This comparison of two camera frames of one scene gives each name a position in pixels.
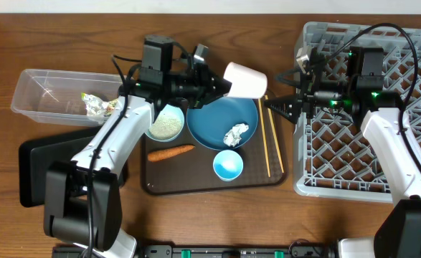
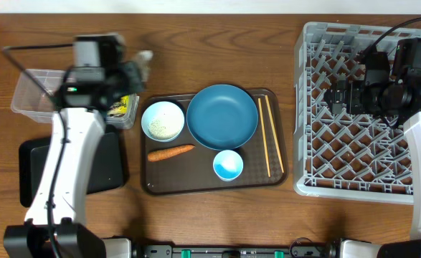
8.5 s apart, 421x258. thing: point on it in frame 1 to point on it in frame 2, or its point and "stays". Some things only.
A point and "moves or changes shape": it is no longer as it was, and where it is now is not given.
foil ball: x=234 y=135 moves or changes shape
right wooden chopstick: x=275 y=137 stays
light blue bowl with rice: x=166 y=125 stays
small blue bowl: x=227 y=164 stays
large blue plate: x=210 y=123 stays
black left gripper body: x=191 y=88 to x=123 y=82
